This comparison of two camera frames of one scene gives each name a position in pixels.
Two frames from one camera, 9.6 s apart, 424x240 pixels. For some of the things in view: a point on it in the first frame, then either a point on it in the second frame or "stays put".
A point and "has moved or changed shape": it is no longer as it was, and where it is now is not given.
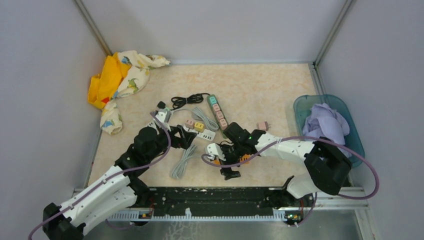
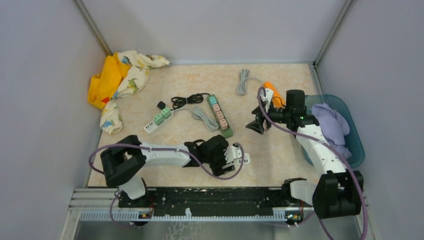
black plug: (161, 105) stays put
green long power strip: (218, 114) stays put
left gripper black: (185, 139) → (218, 170)
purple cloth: (324, 121) stays put
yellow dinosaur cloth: (124, 74) stays put
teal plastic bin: (303, 103) stays put
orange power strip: (244, 157) has moved or changed shape
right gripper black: (228, 173) → (256, 126)
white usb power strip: (206, 134) has moved or changed shape
